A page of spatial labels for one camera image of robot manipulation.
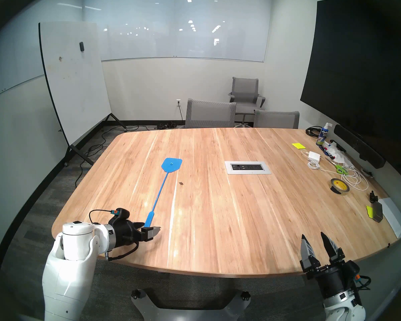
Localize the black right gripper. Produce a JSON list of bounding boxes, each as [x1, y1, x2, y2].
[[300, 232, 350, 299]]

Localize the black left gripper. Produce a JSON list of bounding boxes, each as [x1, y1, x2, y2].
[[109, 220, 161, 250]]

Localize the blue plastic fly swatter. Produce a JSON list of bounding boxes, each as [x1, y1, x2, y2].
[[144, 157, 183, 228]]

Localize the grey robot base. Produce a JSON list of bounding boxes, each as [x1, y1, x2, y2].
[[131, 289, 252, 321]]

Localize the black yellow tape roll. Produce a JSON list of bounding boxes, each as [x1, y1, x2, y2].
[[330, 178, 350, 195]]

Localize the white paper sheet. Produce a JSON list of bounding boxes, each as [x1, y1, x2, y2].
[[378, 197, 401, 239]]

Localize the white crumpled cloth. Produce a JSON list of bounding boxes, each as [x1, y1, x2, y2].
[[326, 143, 354, 167]]

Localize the silver table power outlet box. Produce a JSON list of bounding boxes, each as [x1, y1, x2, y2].
[[225, 161, 272, 175]]

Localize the black soundbar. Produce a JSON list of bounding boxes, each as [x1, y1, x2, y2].
[[333, 124, 386, 169]]

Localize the whiteboard cleaner spray bottle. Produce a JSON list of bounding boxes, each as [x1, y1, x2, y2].
[[316, 122, 333, 146]]

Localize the grey mesh office chair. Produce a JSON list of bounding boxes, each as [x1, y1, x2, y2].
[[185, 98, 237, 129], [253, 110, 300, 129]]

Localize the rolling whiteboard on stand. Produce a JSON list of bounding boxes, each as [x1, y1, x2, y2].
[[38, 22, 127, 167]]

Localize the grey office chair with armrests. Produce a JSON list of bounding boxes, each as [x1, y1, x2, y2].
[[228, 77, 266, 125]]

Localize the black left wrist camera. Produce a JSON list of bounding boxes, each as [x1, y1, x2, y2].
[[109, 208, 130, 224]]

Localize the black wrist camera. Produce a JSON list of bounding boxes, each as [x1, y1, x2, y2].
[[344, 260, 361, 284], [109, 208, 130, 224]]

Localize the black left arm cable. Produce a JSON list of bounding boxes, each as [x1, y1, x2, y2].
[[89, 209, 140, 261]]

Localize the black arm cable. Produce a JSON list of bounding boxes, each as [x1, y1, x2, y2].
[[89, 209, 140, 261], [353, 275, 371, 291]]

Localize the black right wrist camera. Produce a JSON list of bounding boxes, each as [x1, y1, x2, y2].
[[344, 260, 361, 284]]

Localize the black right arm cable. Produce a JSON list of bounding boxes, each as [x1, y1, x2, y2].
[[353, 275, 371, 291]]

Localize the white charging cable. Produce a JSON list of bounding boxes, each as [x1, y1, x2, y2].
[[301, 151, 370, 191]]

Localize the long black power cable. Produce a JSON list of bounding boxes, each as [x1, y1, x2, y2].
[[74, 125, 151, 188]]

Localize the green handled scissors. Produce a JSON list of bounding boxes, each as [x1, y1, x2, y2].
[[325, 157, 349, 176]]

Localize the large black wall display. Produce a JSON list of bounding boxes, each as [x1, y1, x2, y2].
[[300, 0, 401, 172]]

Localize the glass wall board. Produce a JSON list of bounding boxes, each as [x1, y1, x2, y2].
[[84, 0, 273, 63]]

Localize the wall whiteboard with writing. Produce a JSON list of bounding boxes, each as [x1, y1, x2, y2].
[[0, 0, 84, 103]]

